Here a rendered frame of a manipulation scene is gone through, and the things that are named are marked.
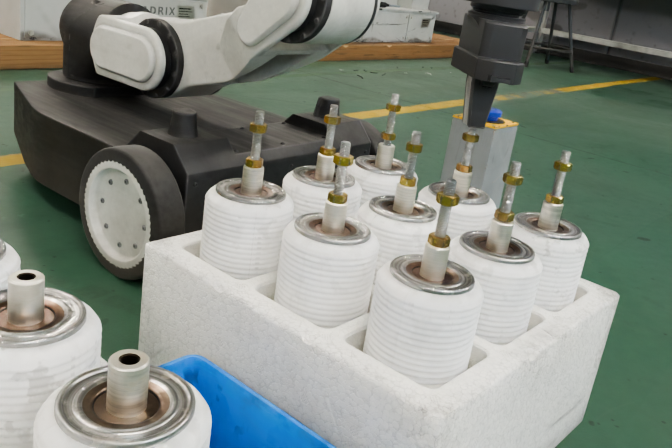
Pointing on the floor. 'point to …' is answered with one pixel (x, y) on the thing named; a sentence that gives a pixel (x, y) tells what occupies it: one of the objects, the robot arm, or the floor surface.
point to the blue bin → (241, 410)
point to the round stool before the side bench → (552, 30)
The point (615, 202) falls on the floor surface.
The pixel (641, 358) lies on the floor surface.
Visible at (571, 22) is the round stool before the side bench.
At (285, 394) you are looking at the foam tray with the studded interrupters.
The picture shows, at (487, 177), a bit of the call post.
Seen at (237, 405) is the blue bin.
